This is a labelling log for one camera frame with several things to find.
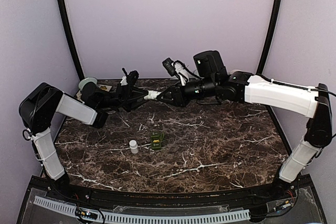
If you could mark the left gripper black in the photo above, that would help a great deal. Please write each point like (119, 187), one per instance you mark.
(127, 97)

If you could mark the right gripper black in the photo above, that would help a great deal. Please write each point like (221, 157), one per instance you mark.
(179, 97)

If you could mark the green weekly pill organizer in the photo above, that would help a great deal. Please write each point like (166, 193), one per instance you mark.
(156, 139)

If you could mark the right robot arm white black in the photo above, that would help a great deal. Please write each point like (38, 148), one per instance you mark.
(213, 80)

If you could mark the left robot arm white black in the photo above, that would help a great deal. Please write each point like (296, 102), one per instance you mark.
(39, 109)

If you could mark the patterned coaster under bowl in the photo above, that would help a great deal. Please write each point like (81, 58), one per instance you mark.
(105, 87)

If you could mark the white pill bottle front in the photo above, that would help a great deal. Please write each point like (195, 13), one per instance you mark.
(133, 145)

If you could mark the pale green bowl left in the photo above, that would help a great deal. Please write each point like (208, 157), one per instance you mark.
(83, 82)

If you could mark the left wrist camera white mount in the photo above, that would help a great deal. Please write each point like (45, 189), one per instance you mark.
(129, 78)

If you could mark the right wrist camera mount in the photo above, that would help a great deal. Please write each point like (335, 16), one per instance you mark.
(177, 69)

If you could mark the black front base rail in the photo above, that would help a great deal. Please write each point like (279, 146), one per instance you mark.
(108, 198)

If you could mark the white slotted cable duct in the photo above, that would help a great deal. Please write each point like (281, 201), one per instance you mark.
(112, 217)

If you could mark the left black frame post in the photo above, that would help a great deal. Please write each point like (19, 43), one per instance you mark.
(69, 38)

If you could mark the black frame post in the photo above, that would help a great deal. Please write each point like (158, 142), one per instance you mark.
(69, 38)
(269, 36)

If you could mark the right black frame post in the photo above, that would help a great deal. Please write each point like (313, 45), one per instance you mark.
(269, 36)

